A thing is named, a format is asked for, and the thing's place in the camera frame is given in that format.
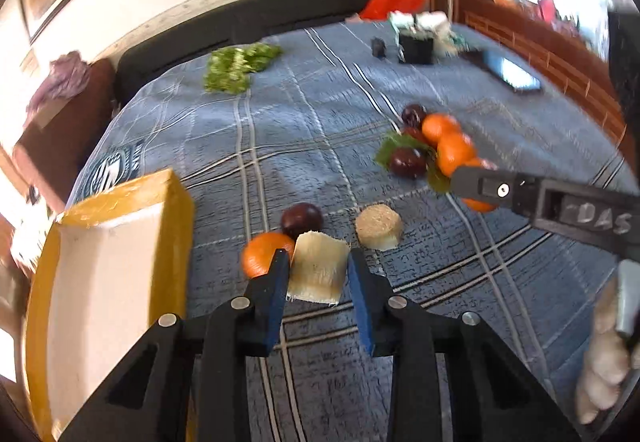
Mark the person's right hand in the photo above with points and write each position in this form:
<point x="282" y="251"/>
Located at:
<point x="607" y="357"/>

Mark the green cilantro bunch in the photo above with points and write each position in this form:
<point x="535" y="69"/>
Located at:
<point x="240" y="65"/>

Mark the black square box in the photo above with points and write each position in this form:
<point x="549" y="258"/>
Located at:
<point x="416" y="50"/>

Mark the brown sofa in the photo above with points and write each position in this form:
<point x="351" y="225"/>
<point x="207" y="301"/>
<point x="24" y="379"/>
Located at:
<point x="60" y="142"/>

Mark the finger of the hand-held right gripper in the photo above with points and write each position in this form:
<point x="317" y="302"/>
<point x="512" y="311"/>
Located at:
<point x="492" y="189"/>

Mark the green leaf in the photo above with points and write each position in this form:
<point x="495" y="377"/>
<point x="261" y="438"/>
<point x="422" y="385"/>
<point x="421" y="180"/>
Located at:
<point x="392" y="147"/>
<point x="439" y="182"/>

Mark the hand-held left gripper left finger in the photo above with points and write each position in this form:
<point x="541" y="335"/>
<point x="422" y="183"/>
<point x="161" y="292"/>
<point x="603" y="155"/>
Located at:
<point x="277" y="302"/>

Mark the orange mandarin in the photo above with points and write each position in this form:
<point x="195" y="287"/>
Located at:
<point x="456" y="153"/>
<point x="480" y="206"/>
<point x="262" y="256"/>
<point x="440" y="127"/>

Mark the black padded headboard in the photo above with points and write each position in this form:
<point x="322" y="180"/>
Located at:
<point x="200" y="32"/>

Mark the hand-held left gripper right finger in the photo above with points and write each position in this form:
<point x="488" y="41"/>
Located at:
<point x="361" y="307"/>

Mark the dark red plum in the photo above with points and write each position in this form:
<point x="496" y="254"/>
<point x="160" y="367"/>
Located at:
<point x="407" y="163"/>
<point x="301" y="218"/>
<point x="414" y="135"/>
<point x="414" y="115"/>

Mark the round bread piece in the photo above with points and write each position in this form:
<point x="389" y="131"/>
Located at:
<point x="378" y="226"/>

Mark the yellow cardboard box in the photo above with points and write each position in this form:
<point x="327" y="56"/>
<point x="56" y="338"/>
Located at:
<point x="100" y="282"/>

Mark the small black adapter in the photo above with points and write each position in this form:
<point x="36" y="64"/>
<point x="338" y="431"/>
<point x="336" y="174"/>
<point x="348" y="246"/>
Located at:
<point x="378" y="47"/>

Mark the red bottle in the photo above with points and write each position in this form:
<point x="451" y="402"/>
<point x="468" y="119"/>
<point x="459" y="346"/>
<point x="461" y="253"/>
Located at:
<point x="548" y="5"/>

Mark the black smartphone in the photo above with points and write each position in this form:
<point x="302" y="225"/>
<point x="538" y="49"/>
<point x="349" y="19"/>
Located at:
<point x="510" y="72"/>

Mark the brick pattern wooden panel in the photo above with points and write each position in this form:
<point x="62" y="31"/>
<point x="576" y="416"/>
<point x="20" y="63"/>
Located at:
<point x="550" y="67"/>

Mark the blue plaid blanket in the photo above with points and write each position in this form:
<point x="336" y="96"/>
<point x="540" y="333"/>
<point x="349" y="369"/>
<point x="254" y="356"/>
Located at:
<point x="325" y="122"/>

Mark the purple floral cloth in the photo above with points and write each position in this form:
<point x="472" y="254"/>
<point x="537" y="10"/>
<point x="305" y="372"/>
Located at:
<point x="60" y="77"/>

